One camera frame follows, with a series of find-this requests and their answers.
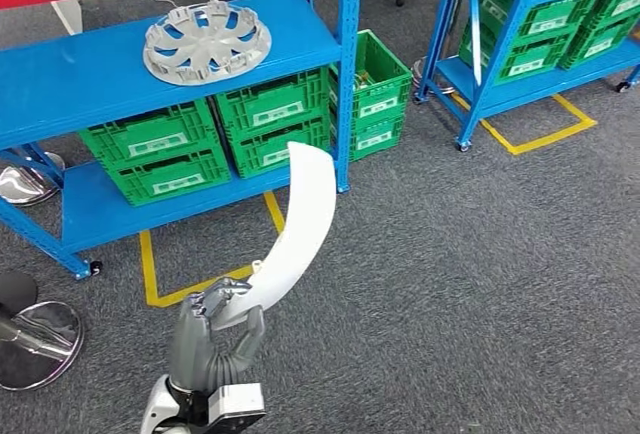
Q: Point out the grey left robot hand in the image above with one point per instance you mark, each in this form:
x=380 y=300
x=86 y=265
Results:
x=195 y=345

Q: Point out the white curved plastic part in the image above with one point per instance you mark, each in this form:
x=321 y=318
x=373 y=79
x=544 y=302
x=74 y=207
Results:
x=305 y=219

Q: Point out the chrome stanchion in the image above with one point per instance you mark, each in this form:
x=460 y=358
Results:
x=50 y=325
x=25 y=186
x=425 y=76

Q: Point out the grey wheel hubcap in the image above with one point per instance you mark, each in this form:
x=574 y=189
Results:
x=207 y=47

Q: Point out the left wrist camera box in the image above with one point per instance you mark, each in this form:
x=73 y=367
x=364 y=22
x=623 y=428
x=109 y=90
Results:
x=235 y=404

